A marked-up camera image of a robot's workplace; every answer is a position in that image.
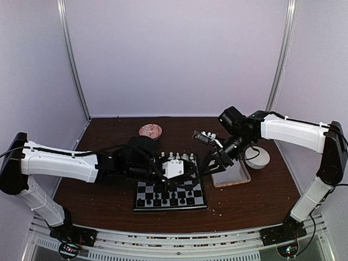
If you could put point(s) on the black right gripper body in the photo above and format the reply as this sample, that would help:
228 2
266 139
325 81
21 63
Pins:
226 159

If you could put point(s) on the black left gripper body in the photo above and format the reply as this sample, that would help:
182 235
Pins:
135 172

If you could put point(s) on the black and white chessboard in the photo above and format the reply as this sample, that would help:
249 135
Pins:
146 191

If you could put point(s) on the wooden rimmed metal tray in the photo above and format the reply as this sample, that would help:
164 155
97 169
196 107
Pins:
234 175

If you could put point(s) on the black chess knight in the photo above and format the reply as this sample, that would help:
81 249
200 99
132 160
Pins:
156 202

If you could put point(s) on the black chess king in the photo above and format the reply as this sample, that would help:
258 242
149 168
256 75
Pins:
173 202

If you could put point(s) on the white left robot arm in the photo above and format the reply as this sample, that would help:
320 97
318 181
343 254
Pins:
24 159

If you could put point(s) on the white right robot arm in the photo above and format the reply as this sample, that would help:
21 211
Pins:
322 148

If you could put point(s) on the red patterned bowl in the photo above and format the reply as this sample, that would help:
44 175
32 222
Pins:
151 130

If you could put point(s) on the white ceramic bowl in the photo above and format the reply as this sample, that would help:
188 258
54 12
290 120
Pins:
256 157

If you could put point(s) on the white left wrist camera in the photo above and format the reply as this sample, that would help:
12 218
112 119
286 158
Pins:
173 168

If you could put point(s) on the right aluminium corner post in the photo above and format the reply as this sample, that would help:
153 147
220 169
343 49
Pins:
283 55

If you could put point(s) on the aluminium corner post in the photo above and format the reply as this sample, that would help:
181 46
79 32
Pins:
283 55
71 59

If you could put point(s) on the aluminium front rail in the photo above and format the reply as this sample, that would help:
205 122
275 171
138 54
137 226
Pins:
242 244

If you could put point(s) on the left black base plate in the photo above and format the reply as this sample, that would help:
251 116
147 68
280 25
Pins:
73 241

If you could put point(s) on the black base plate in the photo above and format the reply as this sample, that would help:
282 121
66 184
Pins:
73 241
282 239

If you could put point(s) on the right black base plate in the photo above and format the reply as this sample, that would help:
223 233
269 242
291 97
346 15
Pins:
282 239

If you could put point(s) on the left aluminium corner post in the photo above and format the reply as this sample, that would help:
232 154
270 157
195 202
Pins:
71 59

